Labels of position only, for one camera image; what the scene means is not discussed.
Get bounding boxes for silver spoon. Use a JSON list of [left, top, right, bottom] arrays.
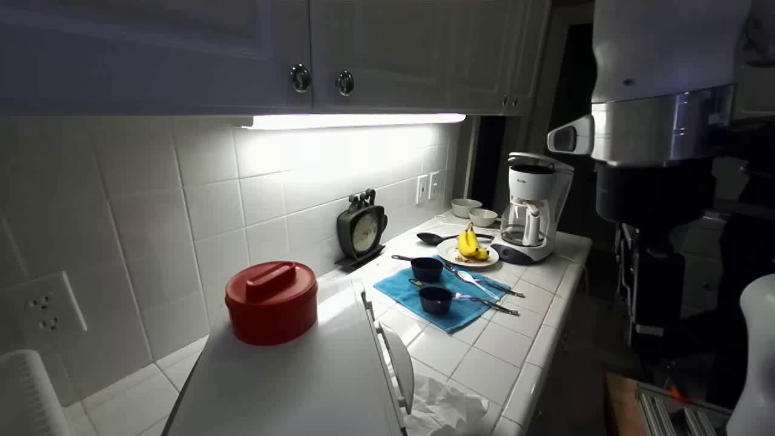
[[453, 267, 503, 302]]

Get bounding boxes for white wall outlet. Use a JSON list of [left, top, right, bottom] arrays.
[[4, 268, 90, 352]]

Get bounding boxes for under-cabinet light strip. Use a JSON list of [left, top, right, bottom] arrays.
[[240, 111, 470, 133]]

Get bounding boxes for crumpled white paper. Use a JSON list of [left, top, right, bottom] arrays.
[[406, 374, 503, 436]]

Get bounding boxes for glass coffee carafe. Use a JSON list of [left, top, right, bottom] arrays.
[[502, 198, 554, 250]]

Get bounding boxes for white cabinet door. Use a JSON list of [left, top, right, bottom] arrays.
[[0, 0, 315, 117], [309, 0, 529, 117]]

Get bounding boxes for white plate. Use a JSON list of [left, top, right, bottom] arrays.
[[435, 237, 502, 272]]

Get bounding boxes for black small bowl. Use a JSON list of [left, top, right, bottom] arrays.
[[413, 231, 497, 246]]

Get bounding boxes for yellow banana bunch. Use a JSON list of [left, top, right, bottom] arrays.
[[455, 225, 492, 262]]

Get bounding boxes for red round lid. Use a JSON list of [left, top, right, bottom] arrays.
[[223, 259, 320, 348]]

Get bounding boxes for black cup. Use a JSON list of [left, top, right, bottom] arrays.
[[389, 251, 445, 286]]

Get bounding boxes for white toaster oven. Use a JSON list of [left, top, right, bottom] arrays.
[[162, 277, 420, 436]]

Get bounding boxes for blue measuring cup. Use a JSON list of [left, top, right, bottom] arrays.
[[417, 286, 520, 318]]

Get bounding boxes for round metal cabinet knob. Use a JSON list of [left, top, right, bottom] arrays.
[[289, 60, 315, 96], [335, 68, 359, 99]]

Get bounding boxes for white paper towel roll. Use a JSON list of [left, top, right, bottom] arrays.
[[0, 347, 70, 436]]

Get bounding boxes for blue towel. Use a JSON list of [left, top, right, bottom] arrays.
[[372, 265, 506, 337]]

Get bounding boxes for small white bowl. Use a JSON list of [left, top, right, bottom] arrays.
[[468, 206, 502, 231], [449, 196, 485, 220]]

